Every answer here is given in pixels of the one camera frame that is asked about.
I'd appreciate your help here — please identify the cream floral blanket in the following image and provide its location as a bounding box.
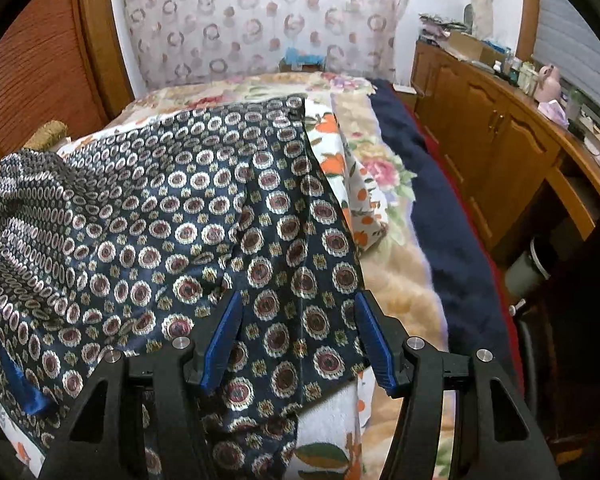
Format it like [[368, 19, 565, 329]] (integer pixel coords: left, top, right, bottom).
[[135, 72, 451, 480]]

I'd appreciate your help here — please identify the row of small bottles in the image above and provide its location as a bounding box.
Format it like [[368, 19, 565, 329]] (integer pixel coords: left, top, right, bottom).
[[495, 57, 538, 93]]

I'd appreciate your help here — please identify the stack of folded clothes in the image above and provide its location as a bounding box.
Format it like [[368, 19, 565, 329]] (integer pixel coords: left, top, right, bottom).
[[419, 12, 468, 41]]

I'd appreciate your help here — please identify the small cardboard box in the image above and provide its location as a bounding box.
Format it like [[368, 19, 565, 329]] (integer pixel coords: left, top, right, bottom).
[[279, 62, 326, 75]]

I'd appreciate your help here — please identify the yellow plush toy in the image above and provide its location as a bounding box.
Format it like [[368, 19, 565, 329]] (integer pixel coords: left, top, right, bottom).
[[30, 120, 71, 151]]

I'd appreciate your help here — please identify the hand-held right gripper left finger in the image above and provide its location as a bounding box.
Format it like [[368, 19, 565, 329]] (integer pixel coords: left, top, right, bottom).
[[37, 290, 243, 480]]

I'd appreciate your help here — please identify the pink tissue pack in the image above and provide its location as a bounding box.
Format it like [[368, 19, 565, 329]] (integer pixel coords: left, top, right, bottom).
[[537, 100, 571, 126]]

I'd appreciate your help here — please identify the black chair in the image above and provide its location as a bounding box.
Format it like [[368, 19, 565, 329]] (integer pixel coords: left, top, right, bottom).
[[511, 298, 541, 411]]

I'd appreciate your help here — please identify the pink kettle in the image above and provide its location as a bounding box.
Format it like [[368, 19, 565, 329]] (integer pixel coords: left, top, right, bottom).
[[537, 64, 563, 103]]

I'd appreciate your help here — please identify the brown louvered wardrobe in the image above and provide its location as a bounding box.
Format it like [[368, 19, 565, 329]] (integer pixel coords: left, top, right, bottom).
[[0, 0, 136, 196]]

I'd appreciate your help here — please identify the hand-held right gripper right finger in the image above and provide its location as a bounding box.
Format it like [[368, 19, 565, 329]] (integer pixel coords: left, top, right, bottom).
[[354, 292, 561, 480]]

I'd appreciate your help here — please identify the open cardboard box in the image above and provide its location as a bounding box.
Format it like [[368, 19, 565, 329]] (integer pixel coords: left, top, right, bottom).
[[442, 30, 486, 61]]

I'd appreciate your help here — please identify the sheer ring-patterned curtain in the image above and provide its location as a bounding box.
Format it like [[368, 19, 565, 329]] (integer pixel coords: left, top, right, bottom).
[[117, 0, 413, 91]]

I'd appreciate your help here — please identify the white orange-print sheet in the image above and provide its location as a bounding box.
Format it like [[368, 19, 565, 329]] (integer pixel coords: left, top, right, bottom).
[[0, 100, 396, 480]]

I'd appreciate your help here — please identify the navy patterned satin top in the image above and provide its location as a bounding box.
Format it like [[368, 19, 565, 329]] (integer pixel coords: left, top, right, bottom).
[[0, 95, 373, 480]]

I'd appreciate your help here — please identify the wooden sideboard cabinet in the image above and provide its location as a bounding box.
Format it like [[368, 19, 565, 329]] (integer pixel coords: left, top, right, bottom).
[[411, 40, 600, 261]]

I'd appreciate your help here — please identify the navy blanket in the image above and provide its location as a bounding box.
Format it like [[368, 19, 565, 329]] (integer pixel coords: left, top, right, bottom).
[[370, 80, 521, 386]]

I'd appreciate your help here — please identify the grey trash bin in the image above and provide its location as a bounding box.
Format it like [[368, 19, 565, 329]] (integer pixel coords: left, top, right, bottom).
[[505, 237, 551, 306]]

